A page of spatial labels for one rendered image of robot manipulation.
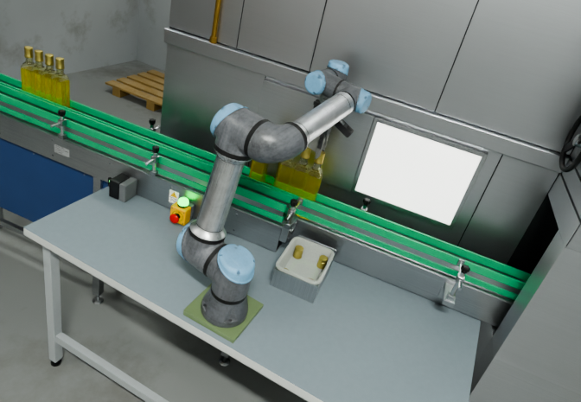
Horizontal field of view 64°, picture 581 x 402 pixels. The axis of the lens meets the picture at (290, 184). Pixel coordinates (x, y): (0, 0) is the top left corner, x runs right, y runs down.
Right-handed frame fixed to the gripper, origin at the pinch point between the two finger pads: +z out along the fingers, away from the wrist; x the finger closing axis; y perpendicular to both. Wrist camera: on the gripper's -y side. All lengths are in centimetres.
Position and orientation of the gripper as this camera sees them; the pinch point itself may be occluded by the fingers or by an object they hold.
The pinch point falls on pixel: (320, 154)
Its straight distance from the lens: 177.6
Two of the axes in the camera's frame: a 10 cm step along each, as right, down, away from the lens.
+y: -9.1, -3.5, 2.1
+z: -2.1, 8.5, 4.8
